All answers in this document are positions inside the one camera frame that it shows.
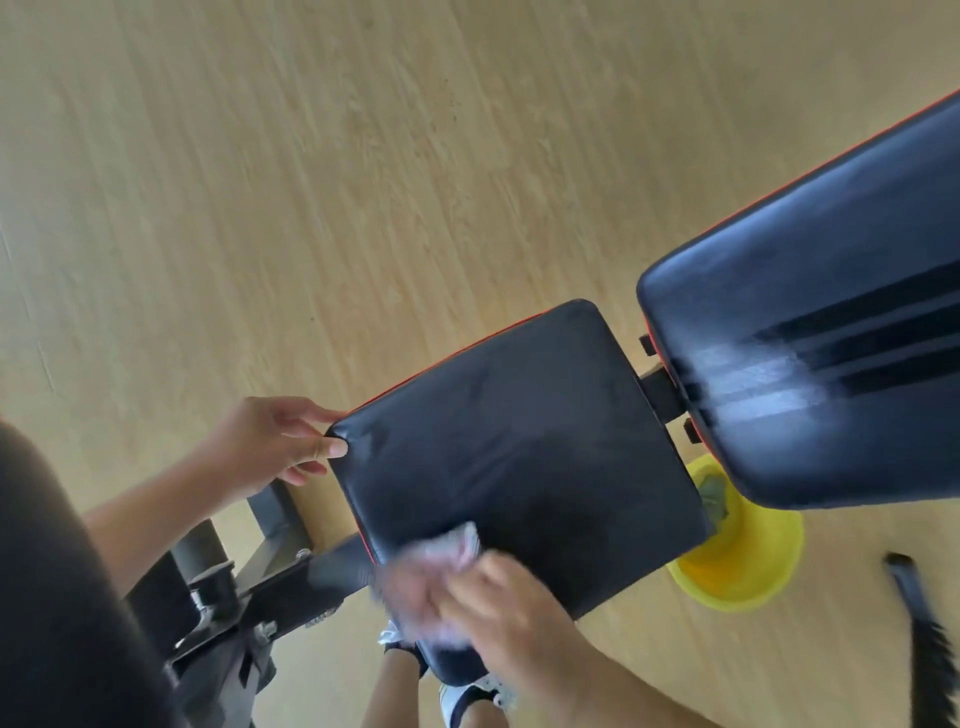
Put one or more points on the person's left hand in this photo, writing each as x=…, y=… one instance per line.
x=255, y=442

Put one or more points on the person's right hand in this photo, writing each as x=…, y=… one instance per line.
x=510, y=615

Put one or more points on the person's left thumb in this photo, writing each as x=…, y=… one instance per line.
x=322, y=448

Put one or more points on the person's right fingers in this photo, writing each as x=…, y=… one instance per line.
x=420, y=596

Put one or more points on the white cleaning cloth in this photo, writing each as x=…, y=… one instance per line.
x=454, y=541

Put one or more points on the black bench seat pad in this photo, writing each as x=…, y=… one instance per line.
x=517, y=450

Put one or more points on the person's left forearm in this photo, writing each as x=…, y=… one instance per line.
x=150, y=506

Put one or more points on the white and black shoe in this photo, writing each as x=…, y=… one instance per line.
x=469, y=694
x=401, y=646

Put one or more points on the person's leg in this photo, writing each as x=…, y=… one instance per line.
x=390, y=697

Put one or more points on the person's black shirt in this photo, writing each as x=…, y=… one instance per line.
x=60, y=600

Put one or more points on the grey rag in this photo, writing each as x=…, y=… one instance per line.
x=712, y=501

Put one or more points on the yellow plastic bucket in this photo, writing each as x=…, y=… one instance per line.
x=750, y=562

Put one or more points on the black striped bench backrest pad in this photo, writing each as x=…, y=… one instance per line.
x=810, y=360

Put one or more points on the black bristle brush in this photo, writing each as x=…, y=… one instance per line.
x=926, y=637

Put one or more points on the black metal bench frame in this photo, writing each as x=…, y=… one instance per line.
x=279, y=525

